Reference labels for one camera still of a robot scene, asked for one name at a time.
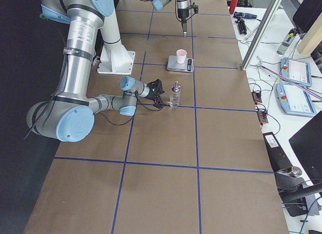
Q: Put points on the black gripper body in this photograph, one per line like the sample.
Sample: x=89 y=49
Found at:
x=182 y=14
x=152 y=95

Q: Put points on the glass sauce bottle metal spout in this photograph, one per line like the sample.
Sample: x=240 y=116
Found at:
x=175 y=94

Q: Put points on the pink plastic cup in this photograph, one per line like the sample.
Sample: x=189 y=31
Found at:
x=181 y=55

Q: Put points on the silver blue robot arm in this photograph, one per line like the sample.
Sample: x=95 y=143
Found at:
x=160 y=4
x=69 y=115

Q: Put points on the white digital kitchen scale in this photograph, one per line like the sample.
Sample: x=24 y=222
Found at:
x=186 y=66

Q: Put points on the black tripod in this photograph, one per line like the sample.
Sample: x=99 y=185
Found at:
x=240 y=20

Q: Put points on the red fire extinguisher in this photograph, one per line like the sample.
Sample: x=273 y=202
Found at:
x=232 y=6

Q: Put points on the orange black connector block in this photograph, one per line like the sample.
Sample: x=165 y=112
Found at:
x=261 y=110

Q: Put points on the upper teach pendant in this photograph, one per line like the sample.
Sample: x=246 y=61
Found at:
x=297 y=71

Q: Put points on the teach pendant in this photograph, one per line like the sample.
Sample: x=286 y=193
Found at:
x=297 y=71
x=295 y=101

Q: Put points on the black monitor upper right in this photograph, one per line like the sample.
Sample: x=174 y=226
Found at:
x=306 y=14

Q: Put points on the black monitor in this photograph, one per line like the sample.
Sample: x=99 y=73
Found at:
x=306 y=14
x=306 y=144

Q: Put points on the lower teach pendant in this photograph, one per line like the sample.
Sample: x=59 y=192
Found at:
x=295 y=101

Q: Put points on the black power strip box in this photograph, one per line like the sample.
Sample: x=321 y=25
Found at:
x=277 y=156

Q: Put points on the black monitor lower right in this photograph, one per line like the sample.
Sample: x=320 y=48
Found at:
x=306 y=144

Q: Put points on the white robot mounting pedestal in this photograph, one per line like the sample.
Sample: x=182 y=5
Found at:
x=115 y=58

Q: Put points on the aluminium frame post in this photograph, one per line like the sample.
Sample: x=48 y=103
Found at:
x=267 y=18

